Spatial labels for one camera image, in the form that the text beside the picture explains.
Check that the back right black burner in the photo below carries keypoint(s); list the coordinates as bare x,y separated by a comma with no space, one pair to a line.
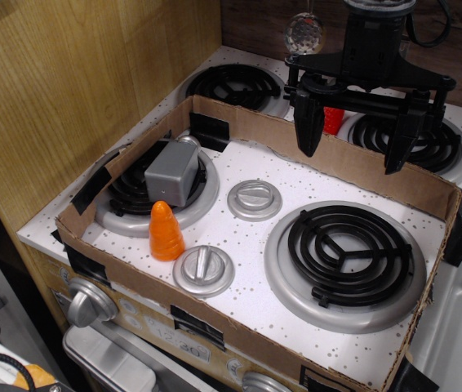
438,151

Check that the back left black burner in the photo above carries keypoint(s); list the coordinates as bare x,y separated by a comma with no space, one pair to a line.
248,86

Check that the red toy strawberry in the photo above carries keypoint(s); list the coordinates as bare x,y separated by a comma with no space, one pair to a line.
333,120

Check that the orange toy carrot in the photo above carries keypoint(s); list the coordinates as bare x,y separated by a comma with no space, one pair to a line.
165,238

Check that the hanging round metal strainer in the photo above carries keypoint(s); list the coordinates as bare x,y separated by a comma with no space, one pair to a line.
304,33

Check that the silver lower stovetop knob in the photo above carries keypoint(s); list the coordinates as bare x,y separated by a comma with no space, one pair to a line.
204,271

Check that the silver upper stovetop knob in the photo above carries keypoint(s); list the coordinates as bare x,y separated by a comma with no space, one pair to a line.
254,200

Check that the brown cardboard box frame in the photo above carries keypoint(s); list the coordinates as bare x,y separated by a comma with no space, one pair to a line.
252,320

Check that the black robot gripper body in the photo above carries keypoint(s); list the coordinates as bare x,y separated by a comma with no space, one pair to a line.
369,74

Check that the silver oven front knob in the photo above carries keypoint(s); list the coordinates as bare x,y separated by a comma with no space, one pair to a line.
89,304

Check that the orange object bottom left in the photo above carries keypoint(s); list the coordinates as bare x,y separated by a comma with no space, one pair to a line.
39,376

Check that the black burner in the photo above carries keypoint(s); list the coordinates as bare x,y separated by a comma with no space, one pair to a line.
125,208
345,267
438,151
248,86

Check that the oven clock display panel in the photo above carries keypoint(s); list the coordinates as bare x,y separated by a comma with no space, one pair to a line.
173,337

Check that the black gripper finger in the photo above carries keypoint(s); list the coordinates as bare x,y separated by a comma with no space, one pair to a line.
309,119
401,142

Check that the silver stovetop knob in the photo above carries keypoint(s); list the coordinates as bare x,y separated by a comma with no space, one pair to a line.
204,271
254,200

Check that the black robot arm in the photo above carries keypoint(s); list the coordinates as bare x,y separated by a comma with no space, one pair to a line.
378,4

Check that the front left black burner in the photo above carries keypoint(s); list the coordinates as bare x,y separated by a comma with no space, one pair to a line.
125,208

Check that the front right black burner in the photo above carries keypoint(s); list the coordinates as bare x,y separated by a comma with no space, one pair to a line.
345,267

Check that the silver oven door handle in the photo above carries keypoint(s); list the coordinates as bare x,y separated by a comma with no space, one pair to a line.
123,362

